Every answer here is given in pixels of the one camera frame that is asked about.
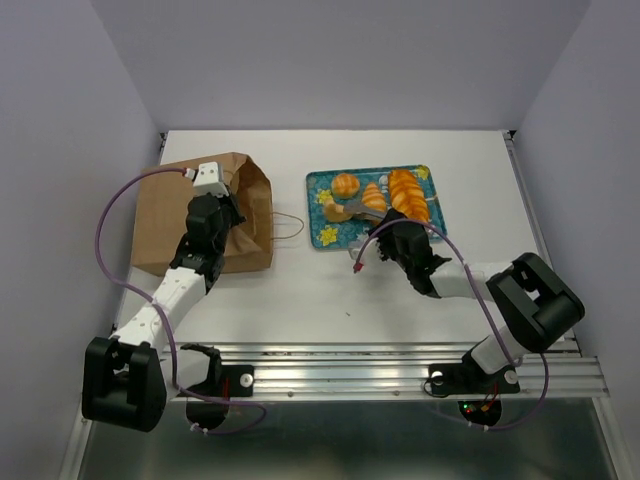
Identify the long braided fake bread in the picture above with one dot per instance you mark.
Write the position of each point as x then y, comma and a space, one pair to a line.
407, 196

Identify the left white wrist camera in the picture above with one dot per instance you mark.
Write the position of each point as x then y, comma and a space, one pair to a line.
209, 179

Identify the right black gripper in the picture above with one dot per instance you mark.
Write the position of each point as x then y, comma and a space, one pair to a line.
382, 235

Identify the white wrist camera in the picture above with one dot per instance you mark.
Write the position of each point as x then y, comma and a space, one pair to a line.
209, 179
362, 255

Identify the brown paper bag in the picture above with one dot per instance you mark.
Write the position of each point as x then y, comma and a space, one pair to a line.
161, 210

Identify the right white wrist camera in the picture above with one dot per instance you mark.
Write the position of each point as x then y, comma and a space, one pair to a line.
362, 255

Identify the curved fake croissant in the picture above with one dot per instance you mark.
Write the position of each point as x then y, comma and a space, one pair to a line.
334, 212

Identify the teal floral tray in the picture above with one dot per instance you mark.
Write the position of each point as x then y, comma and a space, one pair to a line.
328, 235

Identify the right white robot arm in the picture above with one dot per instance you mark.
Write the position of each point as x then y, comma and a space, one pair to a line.
527, 305

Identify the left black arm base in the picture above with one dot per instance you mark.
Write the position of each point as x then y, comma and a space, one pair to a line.
202, 371

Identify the metal tongs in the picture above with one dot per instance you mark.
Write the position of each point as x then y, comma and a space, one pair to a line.
358, 209

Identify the aluminium mounting rail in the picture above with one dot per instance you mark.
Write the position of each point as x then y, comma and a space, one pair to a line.
396, 371

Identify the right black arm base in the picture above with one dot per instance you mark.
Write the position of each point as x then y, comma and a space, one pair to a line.
466, 378

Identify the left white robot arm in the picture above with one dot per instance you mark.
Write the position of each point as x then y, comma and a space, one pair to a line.
130, 376

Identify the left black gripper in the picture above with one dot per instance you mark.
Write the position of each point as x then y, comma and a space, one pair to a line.
230, 201

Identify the round fake bread roll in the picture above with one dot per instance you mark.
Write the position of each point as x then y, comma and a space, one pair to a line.
345, 185

